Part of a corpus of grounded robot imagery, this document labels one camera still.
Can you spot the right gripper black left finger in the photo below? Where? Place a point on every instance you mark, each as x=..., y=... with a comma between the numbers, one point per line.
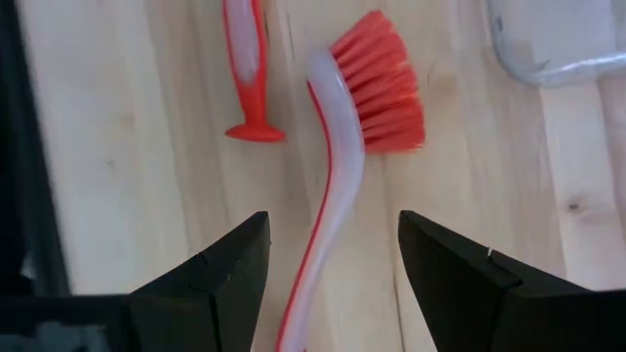
x=205, y=303

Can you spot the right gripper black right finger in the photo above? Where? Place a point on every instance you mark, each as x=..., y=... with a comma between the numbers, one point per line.
x=464, y=293

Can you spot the clear plastic bin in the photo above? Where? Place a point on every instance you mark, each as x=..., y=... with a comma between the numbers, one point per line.
x=552, y=44

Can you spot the black metal rig frame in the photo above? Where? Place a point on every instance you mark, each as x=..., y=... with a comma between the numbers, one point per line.
x=19, y=171

